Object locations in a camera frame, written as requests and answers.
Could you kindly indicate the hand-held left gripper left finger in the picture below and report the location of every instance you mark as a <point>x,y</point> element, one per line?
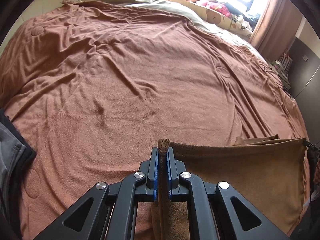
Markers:
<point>155,175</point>

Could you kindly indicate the cream bear print pillow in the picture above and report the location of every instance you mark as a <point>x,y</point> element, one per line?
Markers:
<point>215,17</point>

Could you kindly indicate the brown towel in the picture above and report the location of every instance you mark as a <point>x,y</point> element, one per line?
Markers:
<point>237,170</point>

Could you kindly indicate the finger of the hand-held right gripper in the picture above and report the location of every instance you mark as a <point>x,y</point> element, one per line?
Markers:
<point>311,147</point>

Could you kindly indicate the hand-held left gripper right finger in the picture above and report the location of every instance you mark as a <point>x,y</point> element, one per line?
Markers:
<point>170,177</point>

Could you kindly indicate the dark grey wardrobe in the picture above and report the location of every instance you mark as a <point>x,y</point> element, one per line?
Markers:
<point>305,75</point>

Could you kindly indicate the brown fleece blanket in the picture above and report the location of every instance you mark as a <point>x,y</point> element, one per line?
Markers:
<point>137,80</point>

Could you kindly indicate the pink brown curtain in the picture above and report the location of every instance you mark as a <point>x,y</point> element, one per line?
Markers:
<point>275,22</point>

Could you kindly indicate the grey and black clothes pile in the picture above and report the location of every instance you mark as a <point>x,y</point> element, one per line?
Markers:
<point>12,155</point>

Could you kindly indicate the pink plush toy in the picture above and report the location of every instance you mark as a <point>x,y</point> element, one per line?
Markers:
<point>212,5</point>

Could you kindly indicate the pink striped holder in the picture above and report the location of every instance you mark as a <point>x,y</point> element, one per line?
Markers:
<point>285,61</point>

